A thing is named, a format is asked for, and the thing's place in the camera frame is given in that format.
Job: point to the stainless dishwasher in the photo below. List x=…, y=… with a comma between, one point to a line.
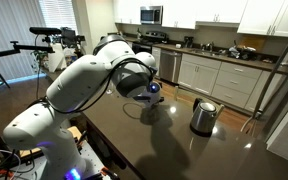
x=170, y=62

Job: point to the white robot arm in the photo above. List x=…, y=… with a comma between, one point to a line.
x=39, y=126

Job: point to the clear drinking glass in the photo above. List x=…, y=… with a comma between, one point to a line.
x=110, y=88

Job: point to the beige wooden chair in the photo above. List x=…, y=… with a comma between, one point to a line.
x=250, y=125

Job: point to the stainless electric kettle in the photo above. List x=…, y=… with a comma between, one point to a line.
x=204, y=117

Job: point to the black kitchen stove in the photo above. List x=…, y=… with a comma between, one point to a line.
x=146, y=42

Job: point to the black tripod camera rig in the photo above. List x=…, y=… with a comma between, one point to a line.
x=62, y=50

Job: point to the wooden board base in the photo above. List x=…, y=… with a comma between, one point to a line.
x=72, y=133

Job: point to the stainless microwave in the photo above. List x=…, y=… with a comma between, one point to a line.
x=151, y=14

